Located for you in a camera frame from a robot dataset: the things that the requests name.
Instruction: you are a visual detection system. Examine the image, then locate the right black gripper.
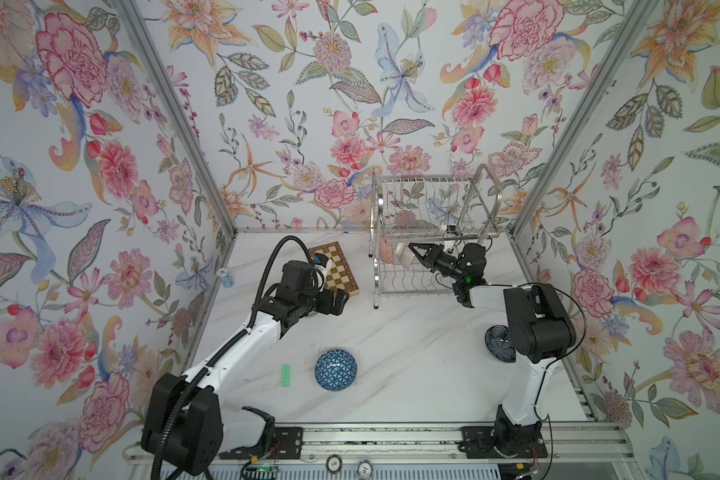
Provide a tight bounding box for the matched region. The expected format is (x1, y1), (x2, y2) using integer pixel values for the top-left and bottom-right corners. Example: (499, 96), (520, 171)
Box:
(411, 244), (468, 287)

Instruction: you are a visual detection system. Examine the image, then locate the pink striped bowl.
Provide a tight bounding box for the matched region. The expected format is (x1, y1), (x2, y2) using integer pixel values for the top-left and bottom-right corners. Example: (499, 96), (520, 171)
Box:
(395, 242), (420, 270)

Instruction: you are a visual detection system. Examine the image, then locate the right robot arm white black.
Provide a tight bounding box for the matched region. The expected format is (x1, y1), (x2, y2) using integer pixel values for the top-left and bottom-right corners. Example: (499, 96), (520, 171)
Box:
(407, 243), (577, 458)

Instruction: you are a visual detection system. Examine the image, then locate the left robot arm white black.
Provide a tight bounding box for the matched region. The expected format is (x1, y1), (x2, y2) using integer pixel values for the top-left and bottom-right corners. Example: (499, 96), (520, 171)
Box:
(141, 254), (349, 479)

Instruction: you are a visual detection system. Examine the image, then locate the silver two-tier dish rack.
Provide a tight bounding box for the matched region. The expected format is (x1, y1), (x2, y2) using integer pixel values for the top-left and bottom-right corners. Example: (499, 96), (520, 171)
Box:
(368, 163), (503, 308)

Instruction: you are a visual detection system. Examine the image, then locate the wooden folded chessboard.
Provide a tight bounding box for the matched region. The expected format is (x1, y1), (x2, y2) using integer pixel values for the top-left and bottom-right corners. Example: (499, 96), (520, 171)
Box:
(309, 241), (359, 296)

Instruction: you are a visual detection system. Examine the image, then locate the small blue white object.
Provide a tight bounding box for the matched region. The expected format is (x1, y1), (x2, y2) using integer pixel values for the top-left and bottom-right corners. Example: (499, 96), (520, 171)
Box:
(217, 268), (234, 288)

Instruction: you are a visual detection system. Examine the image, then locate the small green plastic block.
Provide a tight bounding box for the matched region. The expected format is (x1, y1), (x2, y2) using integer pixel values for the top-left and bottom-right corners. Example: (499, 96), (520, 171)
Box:
(281, 364), (291, 387)

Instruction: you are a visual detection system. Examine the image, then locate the blue triangle patterned bowl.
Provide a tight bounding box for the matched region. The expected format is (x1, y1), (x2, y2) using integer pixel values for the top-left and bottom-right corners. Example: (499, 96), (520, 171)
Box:
(314, 349), (358, 392)

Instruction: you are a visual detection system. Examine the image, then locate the dark patterned plate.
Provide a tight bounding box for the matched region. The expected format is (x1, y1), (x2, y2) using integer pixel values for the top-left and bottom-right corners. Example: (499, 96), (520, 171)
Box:
(484, 325), (516, 364)

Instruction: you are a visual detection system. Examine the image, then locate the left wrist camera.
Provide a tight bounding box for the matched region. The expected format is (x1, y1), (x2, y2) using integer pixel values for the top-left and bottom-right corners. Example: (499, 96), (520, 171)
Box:
(313, 253), (332, 269)

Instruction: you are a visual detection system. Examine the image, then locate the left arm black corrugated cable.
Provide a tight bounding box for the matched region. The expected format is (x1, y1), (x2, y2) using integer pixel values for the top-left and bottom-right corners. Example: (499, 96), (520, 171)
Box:
(151, 235), (313, 480)

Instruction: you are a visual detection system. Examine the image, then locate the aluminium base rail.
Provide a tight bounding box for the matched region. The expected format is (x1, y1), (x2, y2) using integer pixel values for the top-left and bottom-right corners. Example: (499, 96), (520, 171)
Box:
(122, 422), (637, 466)

